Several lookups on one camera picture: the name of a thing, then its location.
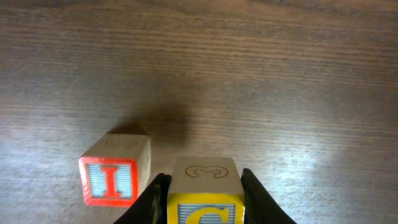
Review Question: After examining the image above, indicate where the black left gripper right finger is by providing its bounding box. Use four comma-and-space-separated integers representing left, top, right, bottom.
241, 168, 296, 224

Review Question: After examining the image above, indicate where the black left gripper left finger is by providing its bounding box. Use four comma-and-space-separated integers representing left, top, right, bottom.
114, 173, 172, 224

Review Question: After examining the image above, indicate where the yellow letter C block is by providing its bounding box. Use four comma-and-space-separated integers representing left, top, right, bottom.
167, 157, 245, 224

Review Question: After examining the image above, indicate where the red letter I block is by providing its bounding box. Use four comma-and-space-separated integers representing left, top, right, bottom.
78, 133, 151, 207

